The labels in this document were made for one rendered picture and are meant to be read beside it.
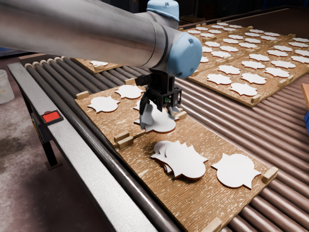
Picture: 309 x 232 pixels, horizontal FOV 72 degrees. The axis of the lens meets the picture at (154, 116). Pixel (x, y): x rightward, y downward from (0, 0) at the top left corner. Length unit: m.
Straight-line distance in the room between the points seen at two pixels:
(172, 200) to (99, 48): 0.47
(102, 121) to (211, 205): 0.53
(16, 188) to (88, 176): 1.43
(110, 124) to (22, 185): 1.37
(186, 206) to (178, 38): 0.44
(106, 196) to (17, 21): 0.54
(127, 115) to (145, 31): 0.65
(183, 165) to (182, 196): 0.09
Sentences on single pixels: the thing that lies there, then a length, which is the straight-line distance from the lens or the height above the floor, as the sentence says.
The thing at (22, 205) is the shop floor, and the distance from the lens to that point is 2.00.
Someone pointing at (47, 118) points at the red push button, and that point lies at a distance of 1.03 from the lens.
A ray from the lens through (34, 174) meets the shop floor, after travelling 2.17.
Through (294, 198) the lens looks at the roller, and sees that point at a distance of 0.78.
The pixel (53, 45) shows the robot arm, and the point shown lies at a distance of 0.26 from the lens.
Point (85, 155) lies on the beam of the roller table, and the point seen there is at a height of 0.92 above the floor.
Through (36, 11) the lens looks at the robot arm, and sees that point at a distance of 0.25.
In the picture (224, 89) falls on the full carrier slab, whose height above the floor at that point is 0.94.
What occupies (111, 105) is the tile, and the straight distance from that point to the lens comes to 1.00.
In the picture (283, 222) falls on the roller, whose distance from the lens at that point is 0.71.
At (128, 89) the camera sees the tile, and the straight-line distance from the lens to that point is 1.12.
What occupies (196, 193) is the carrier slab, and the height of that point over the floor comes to 0.94.
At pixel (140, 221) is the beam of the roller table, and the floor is 0.92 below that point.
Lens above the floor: 1.46
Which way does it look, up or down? 35 degrees down
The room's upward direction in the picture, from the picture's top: straight up
